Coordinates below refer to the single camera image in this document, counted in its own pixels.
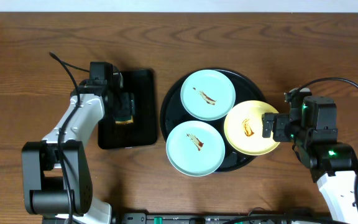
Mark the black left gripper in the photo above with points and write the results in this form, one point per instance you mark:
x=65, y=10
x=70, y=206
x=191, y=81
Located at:
x=125, y=104

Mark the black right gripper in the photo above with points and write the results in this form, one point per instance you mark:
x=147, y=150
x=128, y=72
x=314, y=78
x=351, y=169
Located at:
x=281, y=121

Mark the yellow green scrub sponge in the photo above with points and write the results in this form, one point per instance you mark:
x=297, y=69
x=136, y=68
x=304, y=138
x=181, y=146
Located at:
x=124, y=108

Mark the yellow plate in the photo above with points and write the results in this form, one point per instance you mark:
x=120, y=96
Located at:
x=243, y=127

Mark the mint plate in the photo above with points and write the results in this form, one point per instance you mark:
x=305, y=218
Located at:
x=195, y=148
x=207, y=95

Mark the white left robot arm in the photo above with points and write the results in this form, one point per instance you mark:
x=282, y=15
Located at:
x=56, y=177

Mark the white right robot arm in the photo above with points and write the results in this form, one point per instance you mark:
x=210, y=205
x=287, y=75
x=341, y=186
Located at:
x=333, y=165

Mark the black rectangular water tray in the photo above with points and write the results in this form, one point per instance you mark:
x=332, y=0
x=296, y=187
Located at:
x=143, y=130

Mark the black round serving tray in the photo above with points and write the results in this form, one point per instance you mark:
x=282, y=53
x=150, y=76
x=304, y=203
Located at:
x=173, y=113

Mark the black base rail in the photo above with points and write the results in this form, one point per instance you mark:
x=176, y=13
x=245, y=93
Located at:
x=143, y=218

